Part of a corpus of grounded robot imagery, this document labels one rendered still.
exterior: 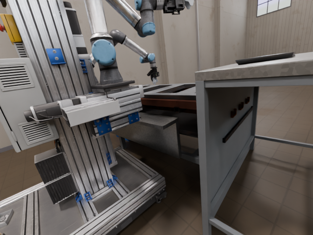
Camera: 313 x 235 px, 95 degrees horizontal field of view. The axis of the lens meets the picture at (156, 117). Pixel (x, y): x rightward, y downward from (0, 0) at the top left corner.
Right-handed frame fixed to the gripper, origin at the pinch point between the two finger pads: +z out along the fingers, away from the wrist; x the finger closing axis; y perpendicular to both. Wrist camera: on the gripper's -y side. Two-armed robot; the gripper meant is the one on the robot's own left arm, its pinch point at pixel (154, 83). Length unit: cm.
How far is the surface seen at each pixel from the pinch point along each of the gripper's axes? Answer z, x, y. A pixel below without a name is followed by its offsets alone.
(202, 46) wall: -88, 513, -184
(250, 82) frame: -7, -74, 120
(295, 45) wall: -41, 956, 104
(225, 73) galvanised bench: -11, -75, 112
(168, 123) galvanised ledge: 24, -54, 63
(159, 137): 46, -45, 42
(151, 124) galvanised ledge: 24, -61, 51
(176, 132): 36, -45, 63
